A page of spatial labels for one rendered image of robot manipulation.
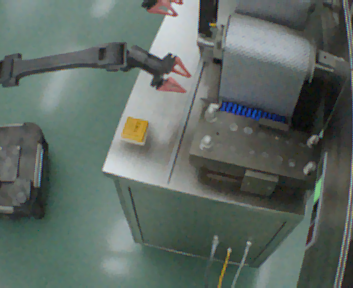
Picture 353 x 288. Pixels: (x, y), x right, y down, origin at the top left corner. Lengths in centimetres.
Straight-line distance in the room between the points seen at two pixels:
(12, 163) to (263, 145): 139
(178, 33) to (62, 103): 118
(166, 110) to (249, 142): 33
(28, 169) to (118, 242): 61
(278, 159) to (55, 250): 139
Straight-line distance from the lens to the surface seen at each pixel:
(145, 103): 146
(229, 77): 122
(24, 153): 225
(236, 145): 124
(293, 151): 127
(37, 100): 272
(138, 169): 134
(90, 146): 244
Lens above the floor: 211
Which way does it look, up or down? 61 degrees down
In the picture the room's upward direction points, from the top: straight up
